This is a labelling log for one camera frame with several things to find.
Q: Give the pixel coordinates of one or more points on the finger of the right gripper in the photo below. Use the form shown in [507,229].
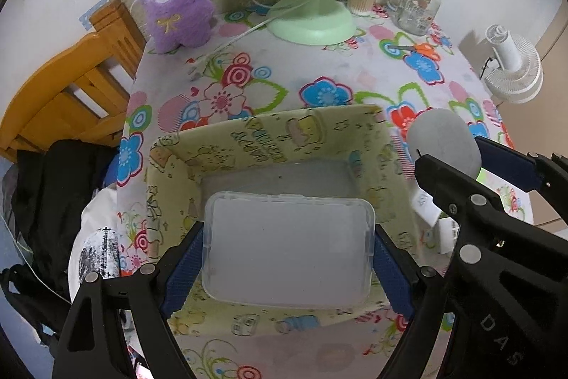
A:
[530,172]
[477,209]

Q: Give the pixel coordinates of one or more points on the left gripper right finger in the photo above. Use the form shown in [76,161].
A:
[416,293]

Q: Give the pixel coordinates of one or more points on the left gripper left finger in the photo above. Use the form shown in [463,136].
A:
[92,343]

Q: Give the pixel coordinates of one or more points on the white USB charger cube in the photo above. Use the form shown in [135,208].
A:
[448,231]

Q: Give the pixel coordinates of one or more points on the round cream compact case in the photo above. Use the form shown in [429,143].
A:
[445,136]

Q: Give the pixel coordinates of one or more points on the green panda speaker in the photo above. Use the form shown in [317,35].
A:
[482,177]

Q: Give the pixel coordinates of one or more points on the white 45W charger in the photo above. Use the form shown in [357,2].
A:
[424,207]

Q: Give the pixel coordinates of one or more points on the white printed bag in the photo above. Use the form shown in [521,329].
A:
[96,246]

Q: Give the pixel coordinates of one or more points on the white floor fan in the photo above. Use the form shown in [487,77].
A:
[514,72]

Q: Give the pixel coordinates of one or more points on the floral tablecloth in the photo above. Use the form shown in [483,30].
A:
[245,71]

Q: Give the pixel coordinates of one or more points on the yellow patterned storage box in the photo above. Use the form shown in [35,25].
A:
[344,151]

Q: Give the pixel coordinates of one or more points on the black clothing pile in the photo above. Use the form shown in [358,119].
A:
[52,190]

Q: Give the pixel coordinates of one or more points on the wooden chair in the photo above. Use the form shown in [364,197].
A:
[74,95]

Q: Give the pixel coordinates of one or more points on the orange handled scissors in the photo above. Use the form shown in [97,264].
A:
[424,49]

